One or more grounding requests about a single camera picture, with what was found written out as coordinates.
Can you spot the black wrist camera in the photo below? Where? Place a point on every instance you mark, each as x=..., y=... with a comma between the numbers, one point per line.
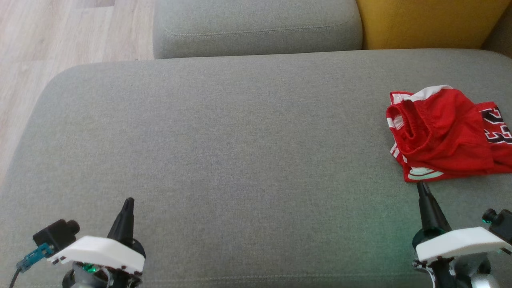
x=56, y=234
x=502, y=224

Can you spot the yellow sofa backrest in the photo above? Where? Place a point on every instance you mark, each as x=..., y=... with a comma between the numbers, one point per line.
x=428, y=22

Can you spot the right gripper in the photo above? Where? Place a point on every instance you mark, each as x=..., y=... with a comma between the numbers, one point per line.
x=460, y=242

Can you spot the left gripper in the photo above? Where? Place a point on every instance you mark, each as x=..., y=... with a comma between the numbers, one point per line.
x=100, y=252

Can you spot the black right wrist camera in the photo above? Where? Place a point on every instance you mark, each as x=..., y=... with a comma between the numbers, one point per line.
x=502, y=224

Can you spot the red basketball shorts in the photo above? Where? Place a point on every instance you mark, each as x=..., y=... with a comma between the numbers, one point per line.
x=498, y=124

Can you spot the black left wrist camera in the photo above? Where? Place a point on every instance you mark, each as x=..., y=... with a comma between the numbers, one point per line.
x=56, y=234

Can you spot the red sleeveless basketball jersey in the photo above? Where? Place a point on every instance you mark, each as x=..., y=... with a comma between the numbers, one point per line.
x=444, y=132

